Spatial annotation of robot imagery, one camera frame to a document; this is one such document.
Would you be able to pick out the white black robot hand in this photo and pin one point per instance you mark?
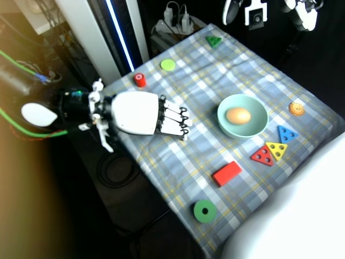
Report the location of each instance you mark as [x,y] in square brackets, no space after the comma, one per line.
[306,16]
[134,113]

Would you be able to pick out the brown egg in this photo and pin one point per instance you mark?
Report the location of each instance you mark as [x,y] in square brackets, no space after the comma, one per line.
[238,115]

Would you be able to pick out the mint green bowl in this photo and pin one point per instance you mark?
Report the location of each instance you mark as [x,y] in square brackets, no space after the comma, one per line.
[256,126]

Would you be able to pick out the red cylinder with white print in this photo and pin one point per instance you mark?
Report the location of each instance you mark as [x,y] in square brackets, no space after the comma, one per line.
[140,81]

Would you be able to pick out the lime green sandwich cookie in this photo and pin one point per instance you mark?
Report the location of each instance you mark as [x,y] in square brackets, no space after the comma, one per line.
[167,64]

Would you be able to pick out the blue plaid tablecloth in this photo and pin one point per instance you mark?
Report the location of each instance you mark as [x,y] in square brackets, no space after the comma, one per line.
[205,162]

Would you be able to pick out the white power strip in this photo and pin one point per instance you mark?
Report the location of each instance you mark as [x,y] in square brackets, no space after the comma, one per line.
[164,27]

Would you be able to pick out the tan round biscuit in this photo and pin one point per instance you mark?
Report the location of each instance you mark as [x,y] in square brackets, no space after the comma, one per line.
[296,109]

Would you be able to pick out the green triangle peg block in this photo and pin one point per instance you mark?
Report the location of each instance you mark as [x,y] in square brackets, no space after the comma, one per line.
[214,41]

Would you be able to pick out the white pillar with blue light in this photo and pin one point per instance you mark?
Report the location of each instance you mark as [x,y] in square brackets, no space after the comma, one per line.
[81,32]

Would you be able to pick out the white plug adapter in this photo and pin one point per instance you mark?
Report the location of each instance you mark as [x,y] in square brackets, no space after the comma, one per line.
[168,13]
[184,21]

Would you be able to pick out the red rectangular block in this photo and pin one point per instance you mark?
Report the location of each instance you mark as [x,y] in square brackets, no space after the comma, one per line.
[226,174]

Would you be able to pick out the blue triangle peg block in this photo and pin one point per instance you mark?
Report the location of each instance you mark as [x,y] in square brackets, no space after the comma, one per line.
[285,133]

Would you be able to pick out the red triangle peg block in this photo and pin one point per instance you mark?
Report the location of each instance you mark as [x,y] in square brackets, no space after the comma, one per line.
[262,156]

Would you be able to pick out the yellow triangle peg block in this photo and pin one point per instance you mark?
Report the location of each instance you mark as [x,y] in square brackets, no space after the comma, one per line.
[277,149]

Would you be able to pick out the white rounded robot shell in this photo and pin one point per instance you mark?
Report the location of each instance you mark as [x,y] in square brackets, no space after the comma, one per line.
[296,215]

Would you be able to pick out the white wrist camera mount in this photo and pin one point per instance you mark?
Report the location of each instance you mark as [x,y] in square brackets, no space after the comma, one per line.
[256,17]

